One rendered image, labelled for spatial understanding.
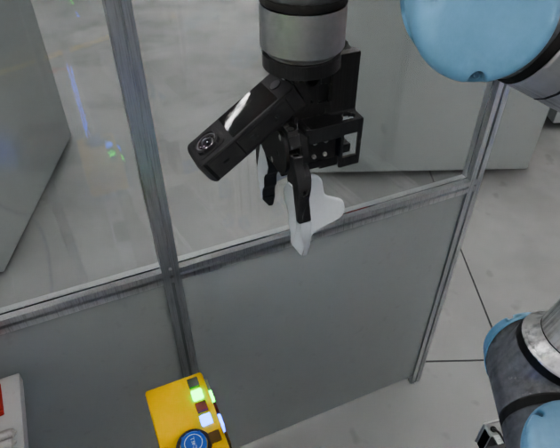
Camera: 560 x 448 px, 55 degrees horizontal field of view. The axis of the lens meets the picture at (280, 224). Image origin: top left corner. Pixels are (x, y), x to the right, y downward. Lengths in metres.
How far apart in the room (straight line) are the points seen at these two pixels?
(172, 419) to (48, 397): 0.61
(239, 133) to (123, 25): 0.49
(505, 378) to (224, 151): 0.53
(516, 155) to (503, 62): 3.04
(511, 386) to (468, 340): 1.65
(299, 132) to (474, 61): 0.23
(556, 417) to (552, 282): 2.10
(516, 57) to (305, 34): 0.19
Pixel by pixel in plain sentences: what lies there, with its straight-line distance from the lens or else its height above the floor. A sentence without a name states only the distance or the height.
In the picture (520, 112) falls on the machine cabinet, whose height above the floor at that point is 0.43.
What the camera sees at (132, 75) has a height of 1.47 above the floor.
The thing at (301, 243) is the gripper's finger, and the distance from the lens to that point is 0.56.
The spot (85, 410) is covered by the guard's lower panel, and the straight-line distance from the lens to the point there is 1.57.
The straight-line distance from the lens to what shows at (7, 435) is 1.24.
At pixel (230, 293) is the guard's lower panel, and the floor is 0.85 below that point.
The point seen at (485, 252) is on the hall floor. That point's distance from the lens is 2.87.
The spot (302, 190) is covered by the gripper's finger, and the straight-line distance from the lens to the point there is 0.51.
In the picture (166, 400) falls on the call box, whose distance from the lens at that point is 0.95.
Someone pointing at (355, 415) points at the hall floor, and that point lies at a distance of 2.16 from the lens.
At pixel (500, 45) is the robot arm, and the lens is 0.31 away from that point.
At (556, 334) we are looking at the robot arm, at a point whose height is 1.32.
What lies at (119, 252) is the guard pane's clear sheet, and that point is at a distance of 1.19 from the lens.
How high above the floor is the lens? 1.88
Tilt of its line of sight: 42 degrees down
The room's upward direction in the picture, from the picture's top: straight up
